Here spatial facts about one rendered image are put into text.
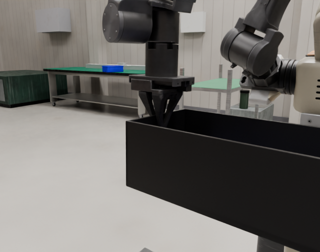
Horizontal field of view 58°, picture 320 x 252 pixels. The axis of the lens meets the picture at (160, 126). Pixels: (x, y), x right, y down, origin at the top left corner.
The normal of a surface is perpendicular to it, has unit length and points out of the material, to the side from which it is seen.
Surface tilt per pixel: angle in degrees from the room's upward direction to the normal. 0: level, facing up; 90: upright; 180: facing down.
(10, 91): 90
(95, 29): 90
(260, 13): 77
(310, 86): 98
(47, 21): 90
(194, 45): 90
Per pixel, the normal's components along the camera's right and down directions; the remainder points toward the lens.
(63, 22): 0.83, 0.14
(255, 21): -0.74, -0.05
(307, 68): -0.61, 0.33
